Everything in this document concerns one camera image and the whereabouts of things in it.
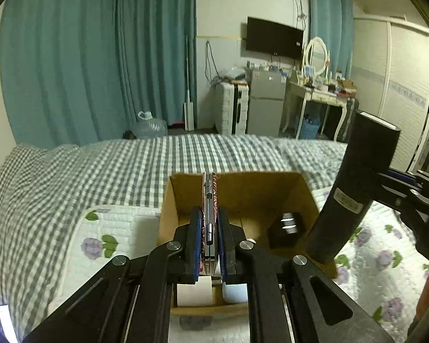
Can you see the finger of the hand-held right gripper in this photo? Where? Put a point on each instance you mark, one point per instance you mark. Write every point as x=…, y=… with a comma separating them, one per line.
x=396, y=194
x=402, y=175

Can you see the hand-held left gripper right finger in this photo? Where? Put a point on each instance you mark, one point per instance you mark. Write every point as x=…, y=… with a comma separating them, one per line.
x=223, y=243

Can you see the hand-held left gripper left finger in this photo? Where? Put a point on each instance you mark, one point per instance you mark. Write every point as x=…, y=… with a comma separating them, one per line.
x=196, y=239

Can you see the red patterned case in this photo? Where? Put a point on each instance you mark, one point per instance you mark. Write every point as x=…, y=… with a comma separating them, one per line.
x=209, y=200

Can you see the black remote control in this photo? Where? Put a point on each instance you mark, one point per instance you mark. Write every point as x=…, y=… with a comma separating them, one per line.
x=354, y=171

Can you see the white rounded charger block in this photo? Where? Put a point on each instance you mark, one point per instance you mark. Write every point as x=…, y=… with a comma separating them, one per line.
x=236, y=292

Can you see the white plug adapter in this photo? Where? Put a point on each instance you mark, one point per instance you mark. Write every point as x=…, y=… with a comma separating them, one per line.
x=195, y=292

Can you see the brown cardboard box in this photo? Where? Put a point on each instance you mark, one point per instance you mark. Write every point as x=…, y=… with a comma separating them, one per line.
x=250, y=193

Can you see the grey power bank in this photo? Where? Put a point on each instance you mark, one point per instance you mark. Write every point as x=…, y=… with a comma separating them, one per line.
x=287, y=234

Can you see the dark suitcase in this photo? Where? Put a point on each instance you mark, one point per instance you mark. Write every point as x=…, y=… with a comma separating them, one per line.
x=348, y=118

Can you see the white floral quilt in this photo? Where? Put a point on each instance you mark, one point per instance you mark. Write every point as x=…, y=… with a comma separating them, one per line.
x=107, y=228

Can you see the white louvred wardrobe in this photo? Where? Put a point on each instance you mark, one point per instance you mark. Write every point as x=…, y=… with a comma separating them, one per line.
x=404, y=78

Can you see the blue basket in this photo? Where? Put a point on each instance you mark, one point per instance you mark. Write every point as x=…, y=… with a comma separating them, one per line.
x=307, y=127

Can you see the dressing table clutter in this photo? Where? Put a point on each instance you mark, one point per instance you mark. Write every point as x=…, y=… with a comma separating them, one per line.
x=332, y=85

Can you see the white dressing table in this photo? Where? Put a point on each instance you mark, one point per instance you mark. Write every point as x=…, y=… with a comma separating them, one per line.
x=314, y=94

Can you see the clear water jug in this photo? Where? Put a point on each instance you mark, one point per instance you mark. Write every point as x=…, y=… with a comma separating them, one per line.
x=150, y=127

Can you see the white flat mop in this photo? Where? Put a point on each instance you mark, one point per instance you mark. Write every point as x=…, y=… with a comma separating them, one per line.
x=188, y=114

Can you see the white ribbed suitcase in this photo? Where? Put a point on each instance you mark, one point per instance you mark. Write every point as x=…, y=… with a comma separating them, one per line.
x=228, y=107

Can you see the silver small fridge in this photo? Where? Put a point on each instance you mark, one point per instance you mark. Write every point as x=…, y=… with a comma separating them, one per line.
x=266, y=103

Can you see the white oval mirror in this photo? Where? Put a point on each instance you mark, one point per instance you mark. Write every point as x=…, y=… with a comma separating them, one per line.
x=316, y=55

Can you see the narrow green curtain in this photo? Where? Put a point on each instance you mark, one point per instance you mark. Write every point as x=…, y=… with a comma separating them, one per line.
x=334, y=25

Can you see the clear plastic bag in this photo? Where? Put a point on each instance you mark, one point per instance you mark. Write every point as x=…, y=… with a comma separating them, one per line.
x=234, y=75

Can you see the small items on fridge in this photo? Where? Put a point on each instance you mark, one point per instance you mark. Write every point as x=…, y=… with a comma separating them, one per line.
x=268, y=67

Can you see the wide green curtain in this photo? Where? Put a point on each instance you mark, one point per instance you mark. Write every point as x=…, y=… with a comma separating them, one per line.
x=157, y=53
x=57, y=60

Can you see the lit smartphone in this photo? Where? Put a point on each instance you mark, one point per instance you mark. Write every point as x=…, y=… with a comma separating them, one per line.
x=5, y=323

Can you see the black wall television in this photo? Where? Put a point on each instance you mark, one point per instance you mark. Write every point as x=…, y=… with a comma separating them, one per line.
x=273, y=37

